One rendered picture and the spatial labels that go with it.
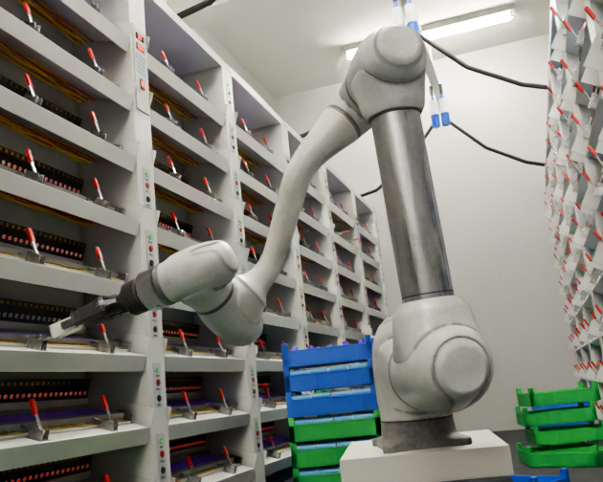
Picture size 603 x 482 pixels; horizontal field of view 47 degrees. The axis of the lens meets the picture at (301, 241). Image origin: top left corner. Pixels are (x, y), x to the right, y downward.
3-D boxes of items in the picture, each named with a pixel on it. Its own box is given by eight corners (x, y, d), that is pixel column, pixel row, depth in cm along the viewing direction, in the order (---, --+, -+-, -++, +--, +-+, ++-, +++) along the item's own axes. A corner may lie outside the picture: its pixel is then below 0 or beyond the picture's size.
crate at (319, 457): (389, 454, 240) (386, 430, 241) (385, 460, 220) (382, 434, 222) (302, 462, 244) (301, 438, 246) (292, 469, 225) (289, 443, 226)
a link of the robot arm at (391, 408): (439, 411, 159) (427, 315, 163) (470, 415, 141) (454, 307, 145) (370, 420, 156) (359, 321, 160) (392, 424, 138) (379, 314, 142)
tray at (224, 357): (243, 371, 258) (250, 334, 260) (161, 371, 202) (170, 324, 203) (195, 361, 265) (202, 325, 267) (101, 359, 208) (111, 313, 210)
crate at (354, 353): (377, 361, 246) (374, 338, 248) (372, 359, 227) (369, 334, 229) (294, 369, 251) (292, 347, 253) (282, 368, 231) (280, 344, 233)
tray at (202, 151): (227, 172, 275) (234, 139, 276) (146, 121, 218) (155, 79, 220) (182, 167, 282) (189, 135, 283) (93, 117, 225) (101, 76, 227)
